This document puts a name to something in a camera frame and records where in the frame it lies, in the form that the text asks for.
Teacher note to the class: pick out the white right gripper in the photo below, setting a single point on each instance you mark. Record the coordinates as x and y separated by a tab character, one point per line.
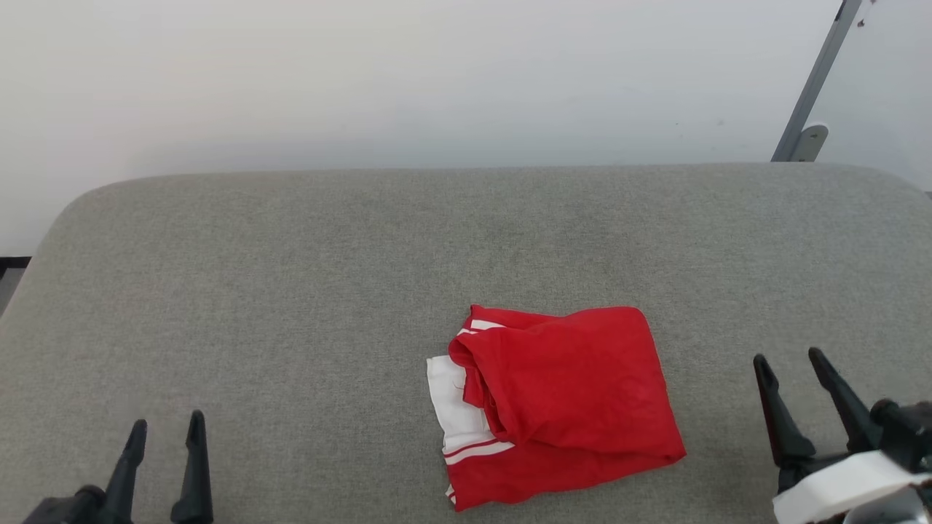
844	487

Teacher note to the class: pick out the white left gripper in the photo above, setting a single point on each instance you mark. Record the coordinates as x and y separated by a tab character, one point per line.
69	509

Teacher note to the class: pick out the red garment with white trim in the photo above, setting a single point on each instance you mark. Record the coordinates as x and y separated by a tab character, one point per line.
568	386

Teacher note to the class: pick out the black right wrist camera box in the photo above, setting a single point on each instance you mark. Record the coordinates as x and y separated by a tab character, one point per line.
906	433

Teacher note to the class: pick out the grey metal foot bracket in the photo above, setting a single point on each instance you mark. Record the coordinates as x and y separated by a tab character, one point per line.
810	142

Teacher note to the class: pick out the grey metal partition post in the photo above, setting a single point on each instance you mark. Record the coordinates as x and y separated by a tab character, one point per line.
819	73

